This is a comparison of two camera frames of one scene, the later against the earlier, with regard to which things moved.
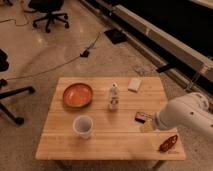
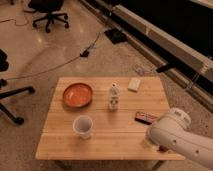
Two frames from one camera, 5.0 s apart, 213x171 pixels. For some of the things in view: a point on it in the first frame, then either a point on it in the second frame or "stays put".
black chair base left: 3,109 stays put
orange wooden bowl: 77,95 stays put
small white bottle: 114,95 stays put
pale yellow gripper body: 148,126 → 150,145
